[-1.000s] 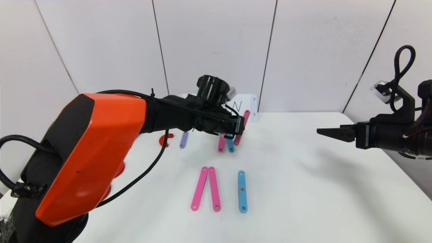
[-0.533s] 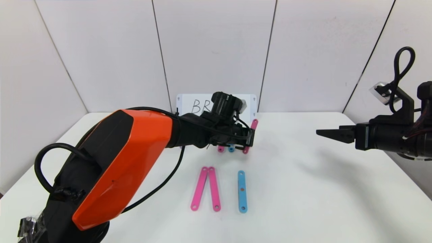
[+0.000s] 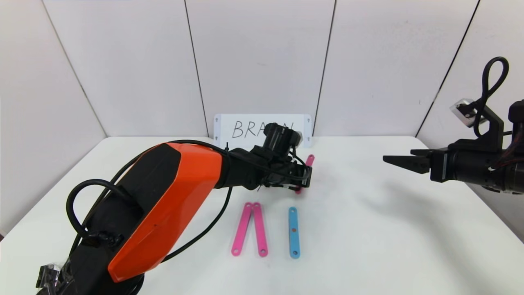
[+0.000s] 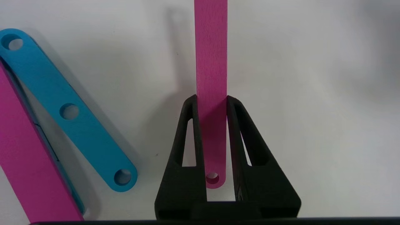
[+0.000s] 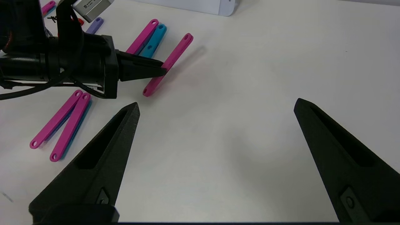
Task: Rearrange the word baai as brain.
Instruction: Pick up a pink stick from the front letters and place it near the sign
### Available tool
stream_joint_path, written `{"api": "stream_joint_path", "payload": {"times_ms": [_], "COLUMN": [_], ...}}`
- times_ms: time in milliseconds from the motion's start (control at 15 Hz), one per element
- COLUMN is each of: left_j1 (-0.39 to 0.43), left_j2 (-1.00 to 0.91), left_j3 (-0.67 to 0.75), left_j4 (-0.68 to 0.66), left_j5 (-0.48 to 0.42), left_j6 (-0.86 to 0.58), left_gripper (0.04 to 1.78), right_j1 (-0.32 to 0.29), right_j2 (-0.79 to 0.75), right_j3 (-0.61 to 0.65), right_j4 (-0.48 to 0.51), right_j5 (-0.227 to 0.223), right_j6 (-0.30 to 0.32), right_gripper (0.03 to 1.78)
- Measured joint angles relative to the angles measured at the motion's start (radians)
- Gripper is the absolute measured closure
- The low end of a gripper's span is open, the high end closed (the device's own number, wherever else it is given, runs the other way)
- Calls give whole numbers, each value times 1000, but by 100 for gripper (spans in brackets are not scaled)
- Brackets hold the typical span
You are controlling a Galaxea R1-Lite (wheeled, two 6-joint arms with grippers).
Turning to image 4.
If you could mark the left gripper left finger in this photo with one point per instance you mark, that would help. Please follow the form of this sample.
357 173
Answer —
184 187

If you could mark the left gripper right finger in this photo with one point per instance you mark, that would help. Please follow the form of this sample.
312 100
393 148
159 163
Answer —
265 190

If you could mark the pink holed strip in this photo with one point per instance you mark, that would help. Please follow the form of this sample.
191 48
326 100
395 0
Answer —
211 56
25 156

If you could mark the short blue holed strip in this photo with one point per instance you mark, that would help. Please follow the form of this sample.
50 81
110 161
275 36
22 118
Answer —
47 84

